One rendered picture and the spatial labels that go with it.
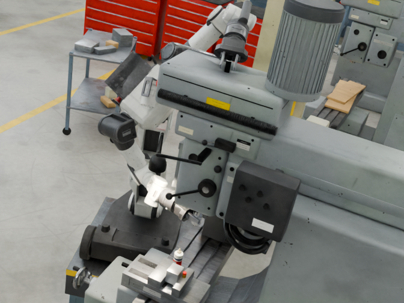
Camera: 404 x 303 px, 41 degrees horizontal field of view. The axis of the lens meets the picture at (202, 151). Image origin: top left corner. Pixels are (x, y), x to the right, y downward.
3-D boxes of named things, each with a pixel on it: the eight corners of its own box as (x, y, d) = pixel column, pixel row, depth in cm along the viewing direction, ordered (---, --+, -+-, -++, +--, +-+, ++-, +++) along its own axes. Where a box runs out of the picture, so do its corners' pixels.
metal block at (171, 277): (165, 281, 227) (166, 270, 224) (171, 273, 232) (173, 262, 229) (175, 286, 225) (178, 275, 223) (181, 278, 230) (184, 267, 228)
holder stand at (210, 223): (201, 234, 272) (208, 201, 263) (215, 213, 291) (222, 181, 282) (223, 243, 270) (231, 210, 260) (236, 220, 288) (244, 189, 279)
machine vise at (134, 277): (120, 285, 232) (122, 265, 227) (137, 265, 244) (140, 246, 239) (193, 318, 222) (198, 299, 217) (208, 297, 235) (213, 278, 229)
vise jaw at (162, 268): (146, 284, 225) (148, 276, 223) (163, 263, 238) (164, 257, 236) (159, 289, 224) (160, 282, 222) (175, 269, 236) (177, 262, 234)
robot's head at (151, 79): (145, 98, 241) (137, 94, 234) (149, 80, 242) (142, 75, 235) (158, 101, 239) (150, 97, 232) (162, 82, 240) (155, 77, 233)
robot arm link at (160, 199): (169, 190, 233) (149, 178, 239) (159, 212, 234) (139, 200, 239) (182, 191, 243) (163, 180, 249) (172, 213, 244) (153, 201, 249)
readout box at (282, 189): (222, 223, 180) (234, 169, 170) (231, 210, 188) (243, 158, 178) (279, 246, 175) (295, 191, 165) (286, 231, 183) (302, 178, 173)
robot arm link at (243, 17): (217, 32, 208) (222, 12, 214) (241, 44, 211) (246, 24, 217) (229, 14, 199) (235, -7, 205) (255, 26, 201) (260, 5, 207)
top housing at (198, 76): (151, 103, 202) (157, 62, 194) (180, 83, 224) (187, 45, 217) (272, 143, 190) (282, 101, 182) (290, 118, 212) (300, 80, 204)
